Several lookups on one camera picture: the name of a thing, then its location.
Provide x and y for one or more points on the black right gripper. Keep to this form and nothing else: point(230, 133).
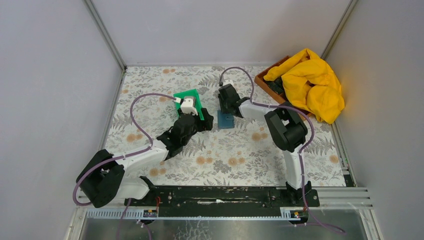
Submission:
point(227, 108)

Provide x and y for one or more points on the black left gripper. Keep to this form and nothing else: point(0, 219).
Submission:
point(203, 122)

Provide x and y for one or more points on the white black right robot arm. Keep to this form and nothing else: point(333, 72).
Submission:
point(288, 132)

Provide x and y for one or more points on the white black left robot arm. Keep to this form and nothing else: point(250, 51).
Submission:
point(107, 177)

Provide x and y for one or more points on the green plastic bin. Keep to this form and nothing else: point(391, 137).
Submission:
point(191, 92)

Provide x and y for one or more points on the floral table mat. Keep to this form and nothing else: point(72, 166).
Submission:
point(244, 155)

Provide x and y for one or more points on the brown wooden tray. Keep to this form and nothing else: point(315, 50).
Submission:
point(273, 88)

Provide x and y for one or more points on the yellow cloth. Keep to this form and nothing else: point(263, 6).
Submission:
point(310, 84)

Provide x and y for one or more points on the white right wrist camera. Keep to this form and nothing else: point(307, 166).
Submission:
point(226, 82)

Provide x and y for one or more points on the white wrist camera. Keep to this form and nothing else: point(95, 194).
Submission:
point(226, 82)
point(186, 105)

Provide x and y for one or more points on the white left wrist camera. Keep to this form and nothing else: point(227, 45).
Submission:
point(186, 105)

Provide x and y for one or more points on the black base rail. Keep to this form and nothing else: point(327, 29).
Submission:
point(225, 201)

